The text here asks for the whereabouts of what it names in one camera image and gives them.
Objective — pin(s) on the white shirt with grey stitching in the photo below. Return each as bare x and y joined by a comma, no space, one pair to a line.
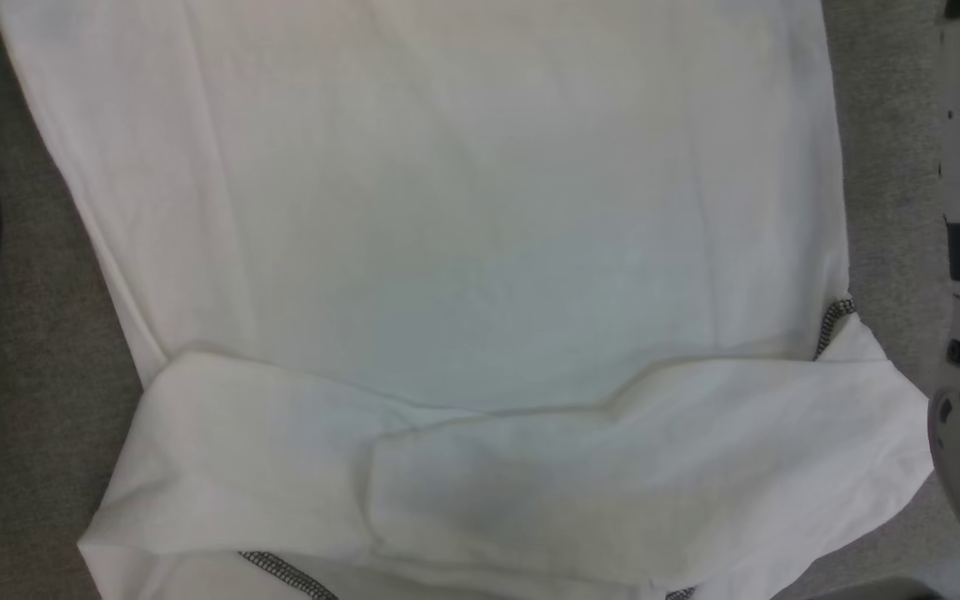
463,250

